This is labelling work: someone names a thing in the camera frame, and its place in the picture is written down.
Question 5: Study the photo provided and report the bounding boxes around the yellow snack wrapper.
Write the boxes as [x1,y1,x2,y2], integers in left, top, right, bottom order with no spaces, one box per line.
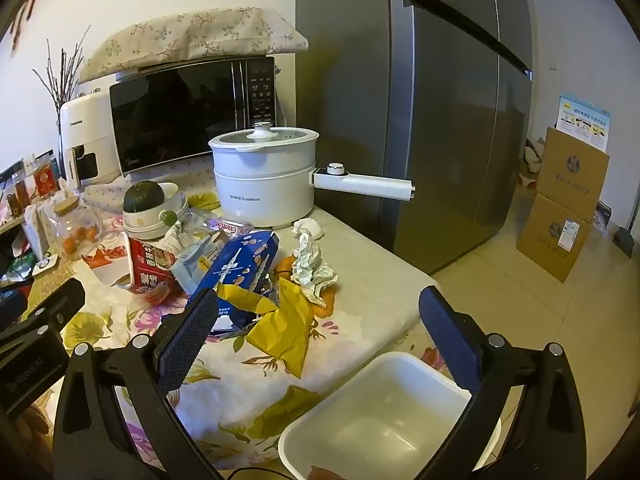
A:
[215,277,316,380]

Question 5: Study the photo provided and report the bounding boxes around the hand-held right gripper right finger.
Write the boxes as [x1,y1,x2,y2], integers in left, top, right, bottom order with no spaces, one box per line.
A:
[419,285,586,480]

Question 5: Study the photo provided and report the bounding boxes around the orange peel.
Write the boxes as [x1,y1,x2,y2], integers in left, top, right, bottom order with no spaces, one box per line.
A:
[274,256,336,319]

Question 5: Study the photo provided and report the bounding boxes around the white tissue ball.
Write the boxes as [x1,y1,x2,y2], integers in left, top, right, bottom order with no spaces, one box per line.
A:
[292,218,325,239]

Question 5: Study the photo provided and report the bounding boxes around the floral cover cloth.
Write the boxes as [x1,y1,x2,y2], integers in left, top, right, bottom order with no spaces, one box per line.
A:
[80,7,310,83]

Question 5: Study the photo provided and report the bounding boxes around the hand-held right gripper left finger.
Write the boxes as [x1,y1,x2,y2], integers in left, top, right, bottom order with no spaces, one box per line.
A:
[52,287,221,480]

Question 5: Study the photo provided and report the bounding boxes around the dried bare branches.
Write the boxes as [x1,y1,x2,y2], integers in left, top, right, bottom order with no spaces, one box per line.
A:
[32,25,93,111]

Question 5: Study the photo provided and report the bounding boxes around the white air fryer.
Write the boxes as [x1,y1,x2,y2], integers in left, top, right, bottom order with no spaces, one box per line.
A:
[59,91,123,186]

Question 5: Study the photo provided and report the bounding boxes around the light blue carton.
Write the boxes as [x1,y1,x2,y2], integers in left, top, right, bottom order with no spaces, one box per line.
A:
[171,232,236,293]

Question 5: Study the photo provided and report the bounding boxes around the white electric cooking pot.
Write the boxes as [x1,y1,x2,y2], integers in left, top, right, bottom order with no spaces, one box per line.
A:
[208,121,417,228]

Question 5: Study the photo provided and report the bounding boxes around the blue printed leaflet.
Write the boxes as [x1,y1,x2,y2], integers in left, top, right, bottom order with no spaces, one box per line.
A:
[554,94,612,152]

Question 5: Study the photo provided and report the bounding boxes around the glass jar with oranges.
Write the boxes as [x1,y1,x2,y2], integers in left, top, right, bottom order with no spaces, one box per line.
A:
[52,200,103,261]

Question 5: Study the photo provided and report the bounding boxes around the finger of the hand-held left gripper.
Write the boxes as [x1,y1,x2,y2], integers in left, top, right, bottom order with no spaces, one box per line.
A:
[0,277,86,350]

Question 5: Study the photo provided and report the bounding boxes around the white plastic bin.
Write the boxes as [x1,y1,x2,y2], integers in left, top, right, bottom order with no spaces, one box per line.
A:
[277,351,502,480]

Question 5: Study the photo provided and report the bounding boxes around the red instant noodle cup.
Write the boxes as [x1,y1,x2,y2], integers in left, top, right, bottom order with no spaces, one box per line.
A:
[116,232,178,306]

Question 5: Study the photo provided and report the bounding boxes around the grey steel refrigerator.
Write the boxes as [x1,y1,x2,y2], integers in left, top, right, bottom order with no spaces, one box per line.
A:
[295,0,533,276]

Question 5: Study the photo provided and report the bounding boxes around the white kitchen timer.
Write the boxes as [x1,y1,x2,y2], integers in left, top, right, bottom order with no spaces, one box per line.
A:
[32,256,60,278]

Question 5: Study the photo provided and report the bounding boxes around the crumpled white paper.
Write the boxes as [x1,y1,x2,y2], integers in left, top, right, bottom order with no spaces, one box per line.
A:
[291,232,338,307]

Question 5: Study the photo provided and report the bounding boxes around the blue cracker box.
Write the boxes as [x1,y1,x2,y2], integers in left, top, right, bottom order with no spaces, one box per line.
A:
[185,230,281,333]

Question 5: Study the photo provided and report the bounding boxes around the white bowl with avocado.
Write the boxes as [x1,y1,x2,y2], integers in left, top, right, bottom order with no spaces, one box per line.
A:
[122,182,190,240]

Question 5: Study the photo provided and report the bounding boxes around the cardboard box with round logo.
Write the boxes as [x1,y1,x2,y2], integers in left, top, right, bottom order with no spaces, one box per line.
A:
[535,126,611,221]

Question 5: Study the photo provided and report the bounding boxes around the black microwave oven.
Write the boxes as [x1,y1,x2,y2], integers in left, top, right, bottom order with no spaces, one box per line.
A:
[109,56,278,177]

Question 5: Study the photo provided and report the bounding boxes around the clear plastic bottle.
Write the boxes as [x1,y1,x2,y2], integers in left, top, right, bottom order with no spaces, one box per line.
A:
[187,212,253,238]

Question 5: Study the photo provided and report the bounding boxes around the dark green pumpkin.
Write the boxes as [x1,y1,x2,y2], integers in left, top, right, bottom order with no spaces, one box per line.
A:
[123,180,163,213]

